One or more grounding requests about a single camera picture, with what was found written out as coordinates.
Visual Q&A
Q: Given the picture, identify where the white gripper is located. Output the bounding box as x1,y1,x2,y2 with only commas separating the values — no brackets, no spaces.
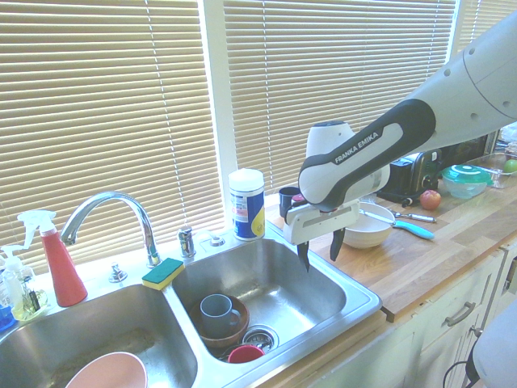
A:
282,200,361,272

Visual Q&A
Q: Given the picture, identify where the silver butter knife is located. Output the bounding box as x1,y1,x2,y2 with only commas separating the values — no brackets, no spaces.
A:
358,209,397,226

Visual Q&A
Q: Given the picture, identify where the stainless steel double sink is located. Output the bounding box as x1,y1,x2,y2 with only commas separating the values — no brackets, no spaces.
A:
0,236,384,388

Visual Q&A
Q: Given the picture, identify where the white sink hole cap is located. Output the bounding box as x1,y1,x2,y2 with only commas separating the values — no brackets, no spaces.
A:
195,229,227,248

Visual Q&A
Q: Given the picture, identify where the white ceramic bowl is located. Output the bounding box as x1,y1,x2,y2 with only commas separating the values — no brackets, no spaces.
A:
342,201,395,249

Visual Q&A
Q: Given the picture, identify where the black cup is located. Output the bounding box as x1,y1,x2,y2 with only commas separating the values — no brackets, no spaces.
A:
278,186,302,217

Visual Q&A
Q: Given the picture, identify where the white wipes canister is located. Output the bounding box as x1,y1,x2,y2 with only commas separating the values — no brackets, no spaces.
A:
228,168,267,243

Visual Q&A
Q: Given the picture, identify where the metal drain strainer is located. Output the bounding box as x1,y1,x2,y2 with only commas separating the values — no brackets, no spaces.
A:
241,325,280,349

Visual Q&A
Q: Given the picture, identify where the silver metal utensil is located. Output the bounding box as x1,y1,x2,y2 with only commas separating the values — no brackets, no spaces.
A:
390,209,439,224

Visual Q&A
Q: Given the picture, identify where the black chrome toaster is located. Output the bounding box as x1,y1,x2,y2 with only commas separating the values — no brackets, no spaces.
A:
377,148,444,205

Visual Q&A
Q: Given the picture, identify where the red apple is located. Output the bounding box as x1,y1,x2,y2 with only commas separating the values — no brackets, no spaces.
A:
418,188,442,211

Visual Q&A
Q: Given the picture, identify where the gray mug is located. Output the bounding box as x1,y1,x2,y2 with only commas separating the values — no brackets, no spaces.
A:
200,294,242,339

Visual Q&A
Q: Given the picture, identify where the red cup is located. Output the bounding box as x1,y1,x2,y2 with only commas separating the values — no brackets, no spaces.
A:
227,344,266,364

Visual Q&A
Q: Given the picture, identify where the chrome soap dispenser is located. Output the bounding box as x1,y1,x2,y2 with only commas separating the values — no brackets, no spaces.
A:
178,226,198,259

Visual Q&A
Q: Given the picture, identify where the brown wooden bowl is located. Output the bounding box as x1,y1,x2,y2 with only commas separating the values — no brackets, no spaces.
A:
188,294,250,349

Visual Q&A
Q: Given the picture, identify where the cream kitchen cabinet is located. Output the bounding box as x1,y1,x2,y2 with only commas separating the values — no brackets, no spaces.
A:
383,238,517,388

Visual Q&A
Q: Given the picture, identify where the clear container green lid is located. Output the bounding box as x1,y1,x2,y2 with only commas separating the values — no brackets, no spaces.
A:
440,163,494,200

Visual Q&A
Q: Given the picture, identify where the yellow green sponge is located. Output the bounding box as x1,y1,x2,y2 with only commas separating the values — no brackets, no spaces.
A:
141,257,186,291

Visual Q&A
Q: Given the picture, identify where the clear plastic tray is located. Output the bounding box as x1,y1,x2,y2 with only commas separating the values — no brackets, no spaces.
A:
464,152,517,190

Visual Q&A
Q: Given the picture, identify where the chrome gooseneck faucet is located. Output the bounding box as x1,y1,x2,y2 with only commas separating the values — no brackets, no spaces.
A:
59,190,162,268

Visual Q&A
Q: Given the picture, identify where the small chrome faucet knob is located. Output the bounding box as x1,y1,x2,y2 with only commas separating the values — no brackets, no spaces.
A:
107,261,128,284

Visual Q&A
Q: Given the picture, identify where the pink bowl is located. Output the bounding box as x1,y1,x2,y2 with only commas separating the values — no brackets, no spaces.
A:
64,351,149,388

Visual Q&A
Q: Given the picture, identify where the wide beige window blind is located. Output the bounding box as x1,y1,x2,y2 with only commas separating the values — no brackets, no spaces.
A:
0,0,225,276

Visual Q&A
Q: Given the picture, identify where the red spray bottle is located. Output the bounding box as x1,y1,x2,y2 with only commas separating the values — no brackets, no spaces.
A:
16,209,89,308

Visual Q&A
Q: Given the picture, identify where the narrow beige window blind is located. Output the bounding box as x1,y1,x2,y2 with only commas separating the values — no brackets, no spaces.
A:
456,0,517,53

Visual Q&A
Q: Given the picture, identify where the clear pump bottle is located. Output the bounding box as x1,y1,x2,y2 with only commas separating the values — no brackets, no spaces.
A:
0,243,25,320

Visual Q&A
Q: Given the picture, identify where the blue bottle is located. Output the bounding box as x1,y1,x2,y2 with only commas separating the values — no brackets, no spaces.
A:
0,305,16,333

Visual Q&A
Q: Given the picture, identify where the teal handled utensil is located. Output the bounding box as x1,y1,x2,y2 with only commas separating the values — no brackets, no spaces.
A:
392,219,436,240

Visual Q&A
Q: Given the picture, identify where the black floor cable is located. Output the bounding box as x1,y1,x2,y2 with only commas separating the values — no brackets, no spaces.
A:
442,343,485,388

